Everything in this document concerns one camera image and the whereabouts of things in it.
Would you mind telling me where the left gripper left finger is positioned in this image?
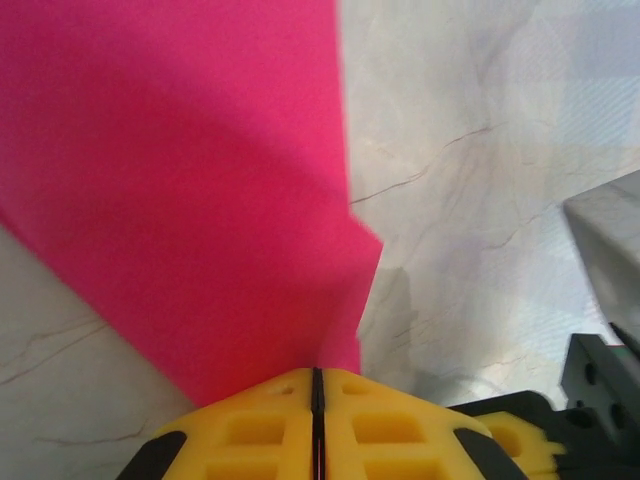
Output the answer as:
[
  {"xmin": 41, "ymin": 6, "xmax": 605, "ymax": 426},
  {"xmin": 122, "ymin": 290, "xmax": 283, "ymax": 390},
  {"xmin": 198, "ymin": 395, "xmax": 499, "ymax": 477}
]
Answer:
[{"xmin": 117, "ymin": 367, "xmax": 317, "ymax": 480}]

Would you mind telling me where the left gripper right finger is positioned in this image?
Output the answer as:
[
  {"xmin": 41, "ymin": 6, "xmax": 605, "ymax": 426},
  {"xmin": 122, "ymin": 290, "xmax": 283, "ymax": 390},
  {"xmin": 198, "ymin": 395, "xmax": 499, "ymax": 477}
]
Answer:
[{"xmin": 319, "ymin": 367, "xmax": 529, "ymax": 480}]

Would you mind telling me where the pink paper sheet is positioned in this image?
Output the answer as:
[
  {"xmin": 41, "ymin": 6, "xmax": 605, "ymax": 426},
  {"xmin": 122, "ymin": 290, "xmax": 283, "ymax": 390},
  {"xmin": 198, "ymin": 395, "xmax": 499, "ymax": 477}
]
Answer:
[{"xmin": 0, "ymin": 0, "xmax": 385, "ymax": 409}]

